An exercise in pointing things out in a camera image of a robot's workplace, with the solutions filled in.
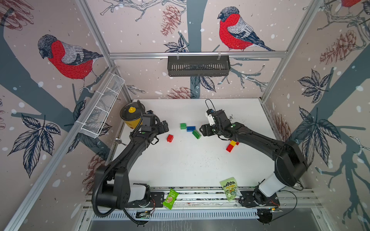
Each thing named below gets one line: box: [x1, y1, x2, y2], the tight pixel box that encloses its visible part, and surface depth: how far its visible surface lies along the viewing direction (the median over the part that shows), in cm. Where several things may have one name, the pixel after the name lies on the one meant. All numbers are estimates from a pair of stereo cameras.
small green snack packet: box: [162, 188, 180, 210], surface depth 75 cm
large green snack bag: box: [219, 177, 238, 202], surface depth 78 cm
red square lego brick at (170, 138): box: [166, 134, 174, 143], surface depth 98 cm
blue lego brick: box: [186, 126, 196, 132], surface depth 103 cm
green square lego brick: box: [180, 123, 187, 130], surface depth 103 cm
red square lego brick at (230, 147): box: [225, 143, 234, 153], surface depth 92 cm
